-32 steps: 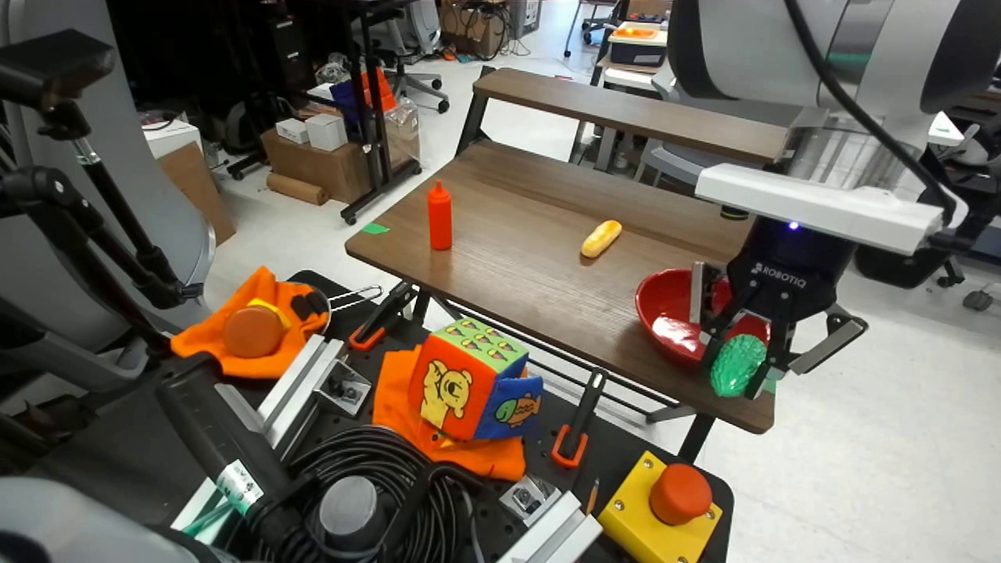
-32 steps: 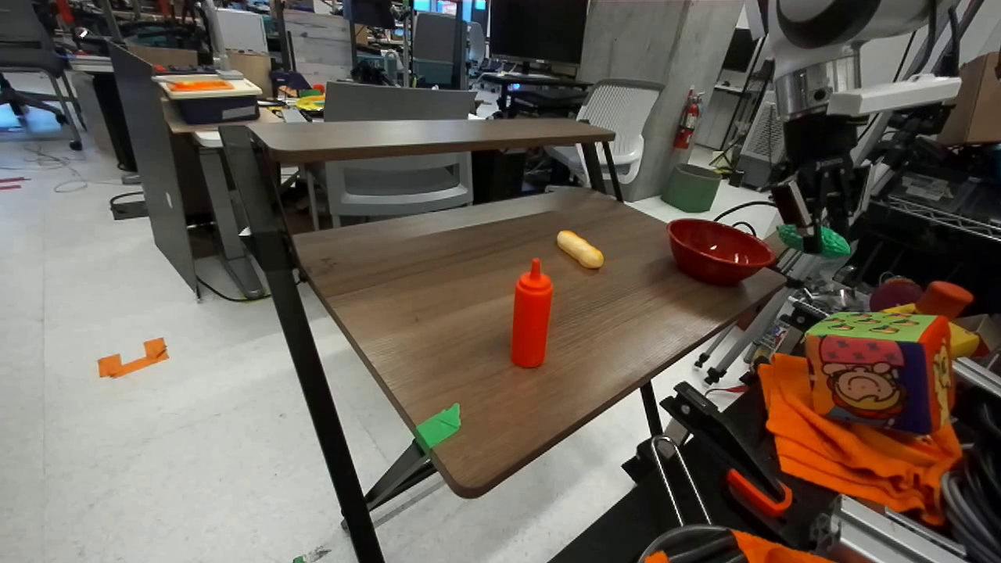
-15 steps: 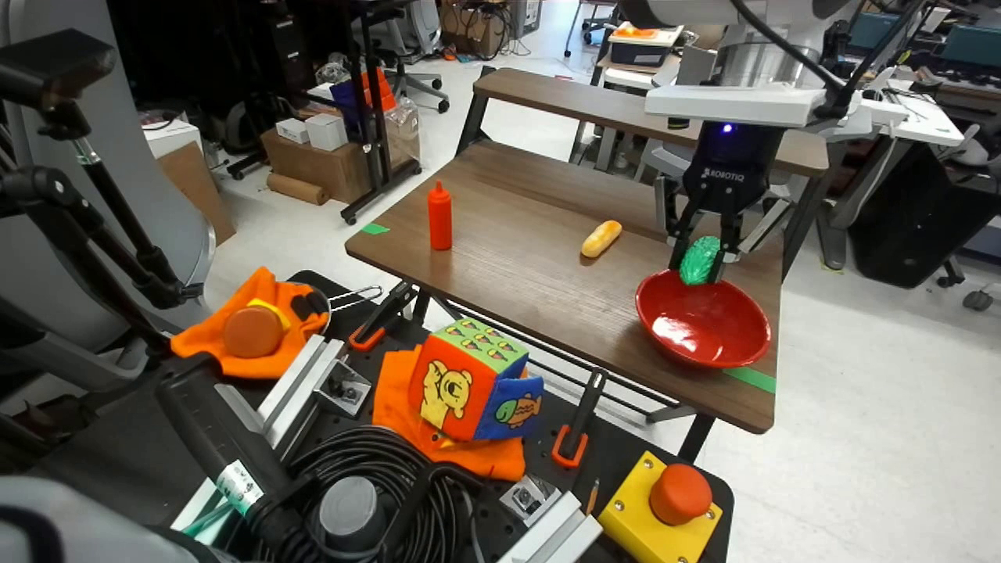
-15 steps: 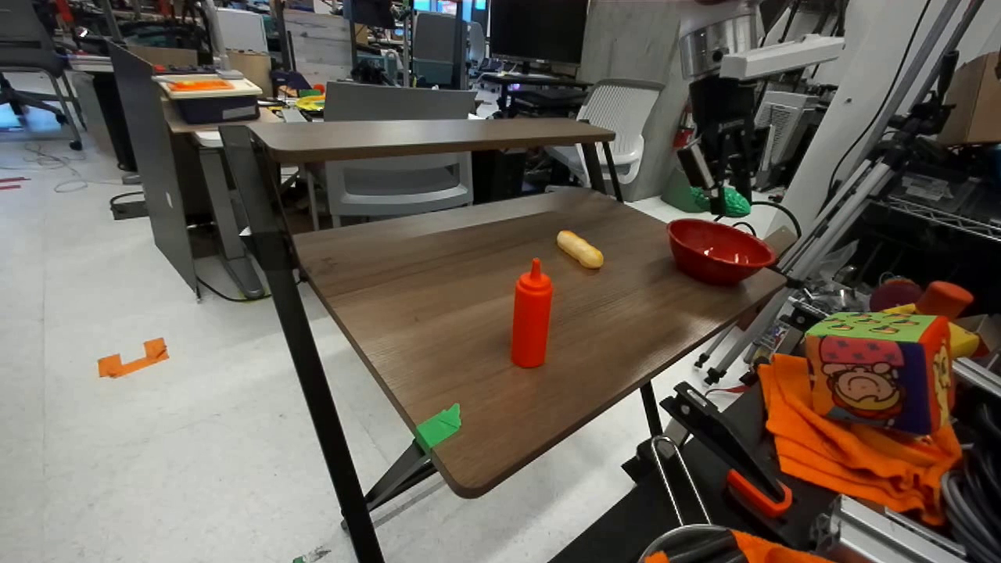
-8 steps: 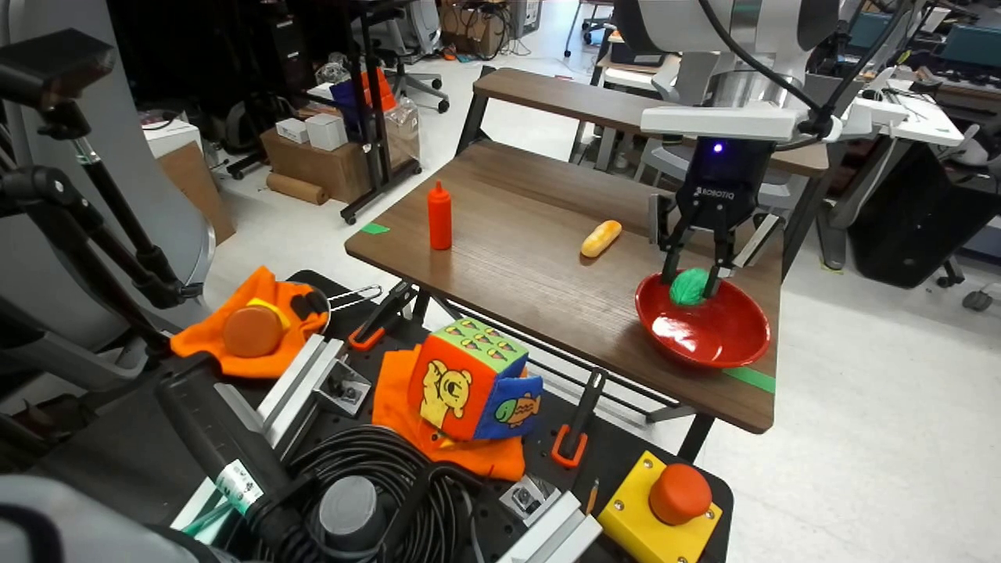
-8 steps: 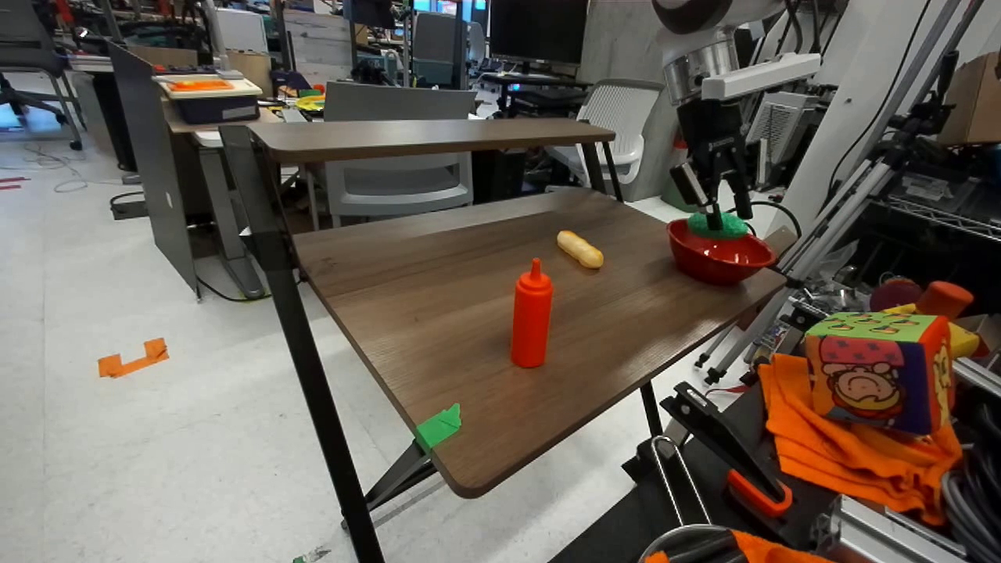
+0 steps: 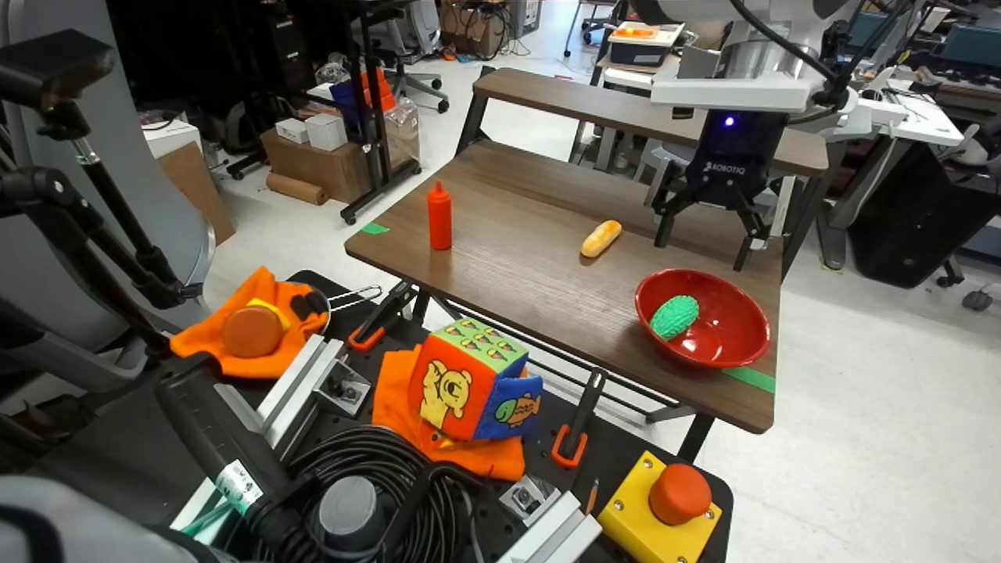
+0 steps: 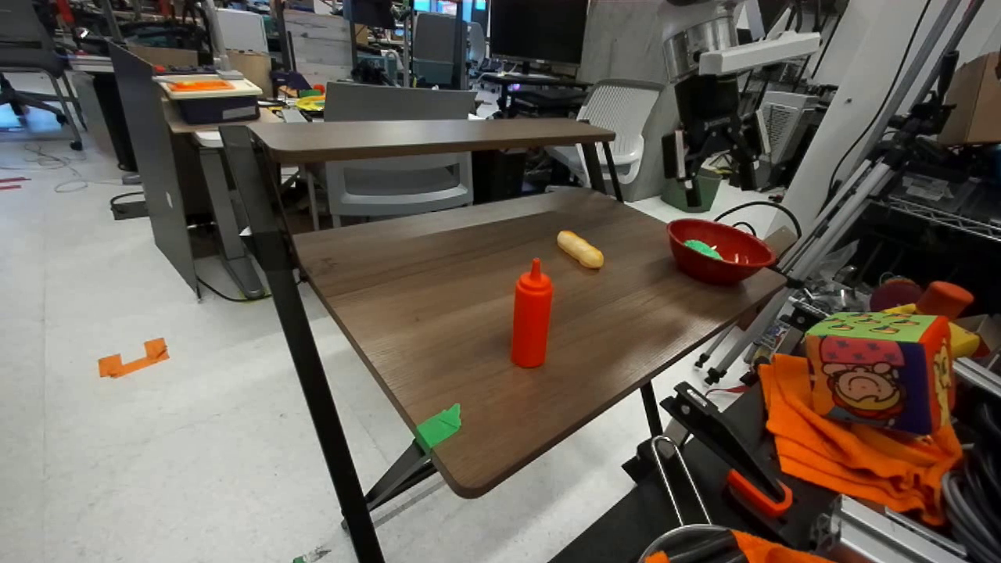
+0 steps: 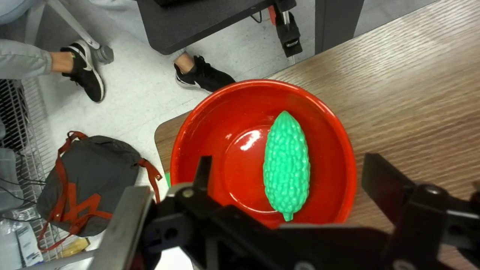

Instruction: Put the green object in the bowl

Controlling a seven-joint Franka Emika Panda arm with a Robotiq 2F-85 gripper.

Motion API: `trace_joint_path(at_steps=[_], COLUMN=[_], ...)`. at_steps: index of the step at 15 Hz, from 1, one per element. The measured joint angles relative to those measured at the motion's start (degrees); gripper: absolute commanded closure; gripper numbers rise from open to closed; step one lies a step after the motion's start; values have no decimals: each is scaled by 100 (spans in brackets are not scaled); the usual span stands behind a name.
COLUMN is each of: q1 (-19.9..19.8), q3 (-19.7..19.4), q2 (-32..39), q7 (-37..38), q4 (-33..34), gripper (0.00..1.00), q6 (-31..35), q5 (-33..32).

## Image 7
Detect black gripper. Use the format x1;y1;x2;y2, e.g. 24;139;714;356
652;106;790;274

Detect green plush toy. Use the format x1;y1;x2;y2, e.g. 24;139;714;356
647;294;705;343

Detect red bowl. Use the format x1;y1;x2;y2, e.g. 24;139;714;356
636;264;777;373

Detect yellow plush toy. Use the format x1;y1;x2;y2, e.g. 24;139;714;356
580;214;625;261

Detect green tape strip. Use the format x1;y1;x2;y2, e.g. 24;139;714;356
724;365;779;397

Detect brown desk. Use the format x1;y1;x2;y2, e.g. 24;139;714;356
456;66;832;180

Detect box with orange top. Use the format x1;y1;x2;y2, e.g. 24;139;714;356
606;19;687;70

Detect black bag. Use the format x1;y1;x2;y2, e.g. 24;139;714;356
844;136;1001;291

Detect white table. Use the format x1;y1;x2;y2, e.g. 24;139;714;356
822;75;965;150

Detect black mounting board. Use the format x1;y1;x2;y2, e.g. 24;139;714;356
27;264;736;563

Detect black orange clamp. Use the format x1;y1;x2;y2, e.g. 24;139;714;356
546;368;609;471
345;278;420;352

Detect red squeeze bottle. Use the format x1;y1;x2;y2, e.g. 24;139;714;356
425;177;456;252

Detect colourful soft cube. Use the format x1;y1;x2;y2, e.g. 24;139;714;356
405;315;546;444

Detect yellow emergency stop box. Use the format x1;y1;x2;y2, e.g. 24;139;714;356
595;448;727;563

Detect small printed tag card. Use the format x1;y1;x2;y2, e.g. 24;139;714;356
317;361;372;415
497;474;564;526

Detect aluminium profile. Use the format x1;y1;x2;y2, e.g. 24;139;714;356
252;331;350;450
497;487;606;563

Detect orange cloth under cube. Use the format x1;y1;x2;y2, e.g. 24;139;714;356
370;343;531;485

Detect black floor stand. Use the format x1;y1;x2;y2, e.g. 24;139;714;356
337;0;425;226

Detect large cardboard box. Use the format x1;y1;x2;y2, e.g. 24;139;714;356
261;98;422;207

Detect white small boxes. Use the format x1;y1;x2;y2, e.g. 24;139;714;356
271;106;350;154

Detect gray round cap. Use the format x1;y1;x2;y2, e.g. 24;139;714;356
310;471;388;557

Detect orange ball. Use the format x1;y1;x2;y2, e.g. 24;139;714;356
223;304;289;359

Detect tall cardboard box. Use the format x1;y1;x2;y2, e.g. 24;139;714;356
152;136;238;247

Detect orange cloth with ball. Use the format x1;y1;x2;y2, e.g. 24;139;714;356
165;264;332;382

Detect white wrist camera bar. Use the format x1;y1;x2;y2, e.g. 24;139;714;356
647;70;818;114

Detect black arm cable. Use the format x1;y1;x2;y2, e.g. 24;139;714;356
727;0;853;106

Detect black cable coil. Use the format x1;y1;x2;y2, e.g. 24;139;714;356
244;418;493;563

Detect black camera tripod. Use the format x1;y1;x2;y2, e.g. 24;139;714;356
0;23;205;325

